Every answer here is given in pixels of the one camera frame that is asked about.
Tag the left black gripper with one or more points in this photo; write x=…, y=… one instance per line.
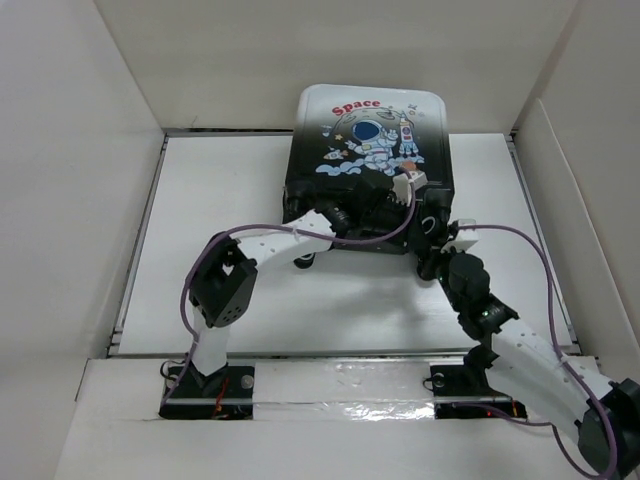
x=402, y=209

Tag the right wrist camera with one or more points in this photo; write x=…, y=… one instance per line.
x=463, y=235

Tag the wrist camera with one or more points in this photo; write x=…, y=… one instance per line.
x=463, y=235
x=406, y=185

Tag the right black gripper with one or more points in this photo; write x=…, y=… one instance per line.
x=429, y=257

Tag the small space-print suitcase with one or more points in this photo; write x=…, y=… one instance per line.
x=346, y=134

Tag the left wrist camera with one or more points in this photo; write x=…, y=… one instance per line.
x=406, y=185

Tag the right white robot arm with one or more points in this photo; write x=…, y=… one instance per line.
x=599, y=414

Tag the aluminium rail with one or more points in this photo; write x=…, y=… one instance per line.
x=112, y=354

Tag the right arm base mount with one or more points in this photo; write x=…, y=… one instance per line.
x=459, y=393

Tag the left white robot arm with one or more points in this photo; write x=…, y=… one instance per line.
x=219, y=286

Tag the silver foil tape strip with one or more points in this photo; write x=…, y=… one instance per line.
x=342, y=390

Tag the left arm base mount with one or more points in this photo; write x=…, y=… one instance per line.
x=225, y=395

